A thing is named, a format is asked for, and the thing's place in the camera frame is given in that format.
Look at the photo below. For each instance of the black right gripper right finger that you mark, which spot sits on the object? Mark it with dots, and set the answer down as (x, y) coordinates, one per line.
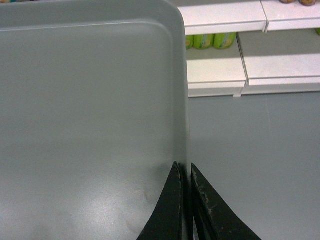
(214, 219)

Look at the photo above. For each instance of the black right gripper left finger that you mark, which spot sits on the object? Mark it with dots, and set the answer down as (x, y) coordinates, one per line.
(167, 220)

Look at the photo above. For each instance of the grey rectangular serving tray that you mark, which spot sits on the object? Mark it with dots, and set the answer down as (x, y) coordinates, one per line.
(93, 114)

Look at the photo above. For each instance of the green soda can left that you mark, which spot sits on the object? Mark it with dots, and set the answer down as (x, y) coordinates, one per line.
(203, 41)

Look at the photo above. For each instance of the white upper shelf board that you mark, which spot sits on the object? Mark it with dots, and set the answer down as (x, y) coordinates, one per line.
(226, 16)

